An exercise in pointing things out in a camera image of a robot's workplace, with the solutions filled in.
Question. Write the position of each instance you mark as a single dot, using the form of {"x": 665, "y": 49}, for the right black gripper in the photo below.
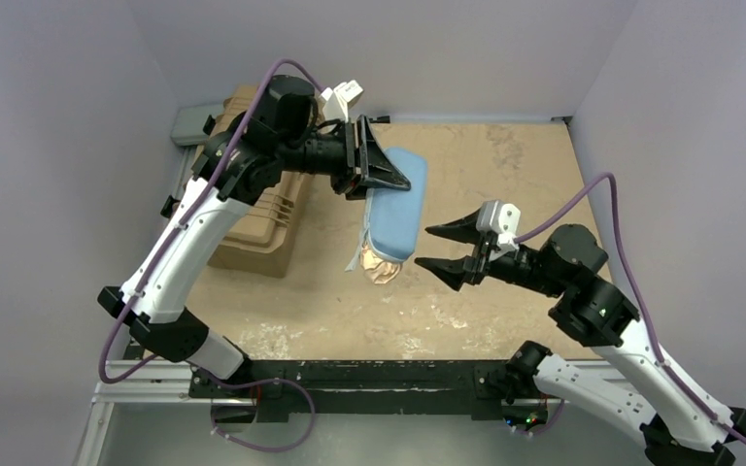
{"x": 480, "y": 256}

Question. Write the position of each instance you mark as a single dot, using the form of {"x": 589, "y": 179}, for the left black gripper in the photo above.
{"x": 357, "y": 157}

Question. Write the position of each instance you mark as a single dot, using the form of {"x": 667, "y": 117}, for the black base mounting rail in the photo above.
{"x": 480, "y": 389}

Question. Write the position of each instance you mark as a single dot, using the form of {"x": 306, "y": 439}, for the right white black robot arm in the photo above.
{"x": 671, "y": 417}

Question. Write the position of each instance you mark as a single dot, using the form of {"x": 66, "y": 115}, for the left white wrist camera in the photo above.
{"x": 336, "y": 102}

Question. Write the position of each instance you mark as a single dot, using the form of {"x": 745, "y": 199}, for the tan plastic tool case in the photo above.
{"x": 262, "y": 242}

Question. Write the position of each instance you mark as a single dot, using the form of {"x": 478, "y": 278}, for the blue umbrella sleeve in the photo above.
{"x": 392, "y": 218}

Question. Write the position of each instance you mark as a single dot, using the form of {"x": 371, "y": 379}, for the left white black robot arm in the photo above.
{"x": 289, "y": 128}

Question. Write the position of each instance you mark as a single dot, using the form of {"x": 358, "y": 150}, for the grey metal corner box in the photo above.
{"x": 193, "y": 125}

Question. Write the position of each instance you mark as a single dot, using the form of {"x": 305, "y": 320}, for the beige umbrella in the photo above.
{"x": 375, "y": 268}

